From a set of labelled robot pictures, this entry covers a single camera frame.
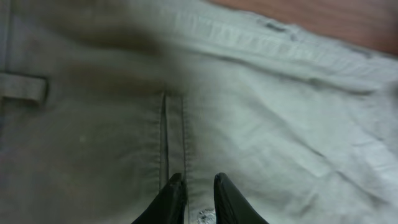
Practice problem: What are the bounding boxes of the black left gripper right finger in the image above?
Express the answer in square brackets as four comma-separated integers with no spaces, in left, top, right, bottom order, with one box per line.
[213,172,269,224]

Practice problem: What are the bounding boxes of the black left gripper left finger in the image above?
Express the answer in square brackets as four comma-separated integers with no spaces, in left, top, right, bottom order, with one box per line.
[132,173,187,224]

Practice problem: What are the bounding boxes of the khaki green shorts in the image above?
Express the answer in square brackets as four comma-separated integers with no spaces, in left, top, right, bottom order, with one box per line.
[1,1,397,223]

